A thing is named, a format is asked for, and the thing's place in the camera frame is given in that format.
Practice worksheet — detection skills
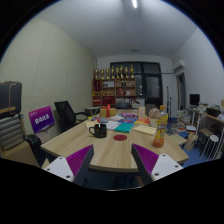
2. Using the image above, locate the black mug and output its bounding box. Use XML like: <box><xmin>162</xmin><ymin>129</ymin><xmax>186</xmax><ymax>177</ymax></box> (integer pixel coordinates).
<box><xmin>89</xmin><ymin>124</ymin><xmax>107</xmax><ymax>138</ymax></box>

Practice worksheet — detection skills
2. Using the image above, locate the white air conditioner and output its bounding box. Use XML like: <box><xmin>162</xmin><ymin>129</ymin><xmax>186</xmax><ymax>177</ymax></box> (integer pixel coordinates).
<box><xmin>174</xmin><ymin>59</ymin><xmax>185</xmax><ymax>71</ymax></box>

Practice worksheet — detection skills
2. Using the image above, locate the yellow paper pad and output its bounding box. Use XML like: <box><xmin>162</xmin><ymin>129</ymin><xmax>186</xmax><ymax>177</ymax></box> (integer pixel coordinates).
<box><xmin>134</xmin><ymin>125</ymin><xmax>156</xmax><ymax>135</ymax></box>

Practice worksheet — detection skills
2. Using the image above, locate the white stool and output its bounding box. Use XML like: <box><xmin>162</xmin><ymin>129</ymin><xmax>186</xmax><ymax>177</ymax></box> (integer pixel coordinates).
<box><xmin>204</xmin><ymin>135</ymin><xmax>219</xmax><ymax>159</ymax></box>

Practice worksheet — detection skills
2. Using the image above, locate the yellow gift box red ribbon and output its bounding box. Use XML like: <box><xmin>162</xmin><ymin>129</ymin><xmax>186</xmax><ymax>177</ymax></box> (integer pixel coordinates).
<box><xmin>100</xmin><ymin>105</ymin><xmax>116</xmax><ymax>118</ymax></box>

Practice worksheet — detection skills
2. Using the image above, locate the black monitor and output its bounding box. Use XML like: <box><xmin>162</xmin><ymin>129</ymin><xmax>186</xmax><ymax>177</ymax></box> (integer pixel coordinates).
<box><xmin>190</xmin><ymin>94</ymin><xmax>200</xmax><ymax>106</ymax></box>

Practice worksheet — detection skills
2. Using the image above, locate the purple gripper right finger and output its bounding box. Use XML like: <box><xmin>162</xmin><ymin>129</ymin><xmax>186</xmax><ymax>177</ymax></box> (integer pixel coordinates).
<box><xmin>131</xmin><ymin>144</ymin><xmax>182</xmax><ymax>185</ymax></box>

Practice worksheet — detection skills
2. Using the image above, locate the purple sign board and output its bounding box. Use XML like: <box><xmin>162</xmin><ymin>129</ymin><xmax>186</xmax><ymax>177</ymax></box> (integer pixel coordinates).
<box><xmin>28</xmin><ymin>106</ymin><xmax>55</xmax><ymax>134</ymax></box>

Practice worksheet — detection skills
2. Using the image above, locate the red round coaster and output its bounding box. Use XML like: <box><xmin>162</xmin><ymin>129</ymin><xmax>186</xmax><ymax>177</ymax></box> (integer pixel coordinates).
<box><xmin>113</xmin><ymin>134</ymin><xmax>127</xmax><ymax>141</ymax></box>

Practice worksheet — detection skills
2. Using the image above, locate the wooden shelf with trophies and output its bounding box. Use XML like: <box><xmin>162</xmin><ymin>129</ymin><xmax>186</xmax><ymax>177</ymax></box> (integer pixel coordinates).
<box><xmin>92</xmin><ymin>65</ymin><xmax>136</xmax><ymax>107</ymax></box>

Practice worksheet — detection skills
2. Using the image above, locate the wooden side desk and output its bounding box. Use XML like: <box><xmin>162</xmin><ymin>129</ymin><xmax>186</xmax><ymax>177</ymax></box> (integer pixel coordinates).
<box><xmin>186</xmin><ymin>107</ymin><xmax>224</xmax><ymax>158</ymax></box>

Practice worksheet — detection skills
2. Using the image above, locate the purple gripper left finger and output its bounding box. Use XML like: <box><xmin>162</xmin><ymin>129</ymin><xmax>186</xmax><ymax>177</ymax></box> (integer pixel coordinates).
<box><xmin>45</xmin><ymin>145</ymin><xmax>94</xmax><ymax>186</ymax></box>

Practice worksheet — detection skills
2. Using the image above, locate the black office chair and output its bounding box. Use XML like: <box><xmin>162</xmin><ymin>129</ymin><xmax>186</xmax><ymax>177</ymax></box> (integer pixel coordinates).
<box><xmin>55</xmin><ymin>101</ymin><xmax>87</xmax><ymax>132</ymax></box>

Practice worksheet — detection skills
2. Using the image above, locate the black suitcase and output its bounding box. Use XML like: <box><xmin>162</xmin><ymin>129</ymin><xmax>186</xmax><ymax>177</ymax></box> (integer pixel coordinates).
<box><xmin>0</xmin><ymin>81</ymin><xmax>22</xmax><ymax>119</ymax></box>

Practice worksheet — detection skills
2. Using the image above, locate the teal notebook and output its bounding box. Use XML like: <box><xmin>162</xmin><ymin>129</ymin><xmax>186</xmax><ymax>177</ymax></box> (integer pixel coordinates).
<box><xmin>115</xmin><ymin>123</ymin><xmax>133</xmax><ymax>133</ymax></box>

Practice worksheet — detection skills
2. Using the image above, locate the white paper sheet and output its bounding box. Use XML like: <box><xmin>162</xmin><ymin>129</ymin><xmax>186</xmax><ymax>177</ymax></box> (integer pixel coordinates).
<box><xmin>106</xmin><ymin>121</ymin><xmax>120</xmax><ymax>130</ymax></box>

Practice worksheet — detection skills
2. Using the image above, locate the orange juice bottle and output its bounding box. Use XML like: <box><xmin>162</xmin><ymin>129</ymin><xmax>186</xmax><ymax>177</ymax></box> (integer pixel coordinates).
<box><xmin>153</xmin><ymin>105</ymin><xmax>168</xmax><ymax>148</ymax></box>

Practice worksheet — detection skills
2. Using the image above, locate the dark window door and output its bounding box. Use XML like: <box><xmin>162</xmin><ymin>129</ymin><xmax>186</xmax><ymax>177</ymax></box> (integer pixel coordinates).
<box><xmin>110</xmin><ymin>62</ymin><xmax>163</xmax><ymax>107</ymax></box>

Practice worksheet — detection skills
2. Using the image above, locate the wooden table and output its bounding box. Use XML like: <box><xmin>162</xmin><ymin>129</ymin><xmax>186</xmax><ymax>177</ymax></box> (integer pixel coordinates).
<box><xmin>41</xmin><ymin>122</ymin><xmax>189</xmax><ymax>173</ymax></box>

